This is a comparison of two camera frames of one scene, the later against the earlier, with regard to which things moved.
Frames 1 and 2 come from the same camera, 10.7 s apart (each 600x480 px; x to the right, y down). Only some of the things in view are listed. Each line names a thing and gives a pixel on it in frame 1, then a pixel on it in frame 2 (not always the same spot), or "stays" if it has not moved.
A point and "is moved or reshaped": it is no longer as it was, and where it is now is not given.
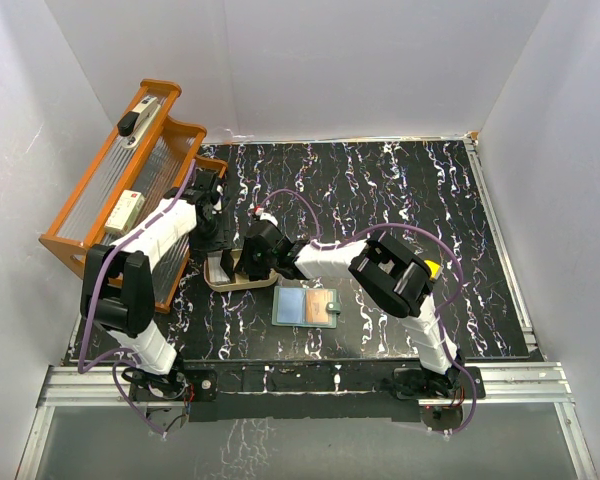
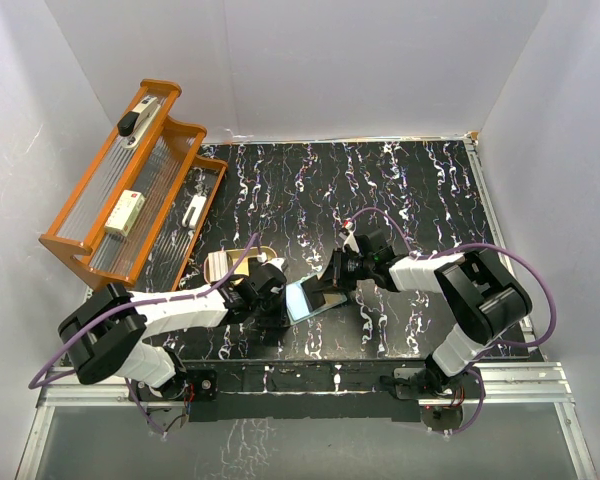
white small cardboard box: x=125 y=212 stays
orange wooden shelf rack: x=144 y=156 stays
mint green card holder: x=305 y=307 is moved or reshaped
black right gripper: x=249 y=267 to x=337 y=276
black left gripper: x=219 y=242 to x=279 y=318
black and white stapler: x=133 y=127 stays
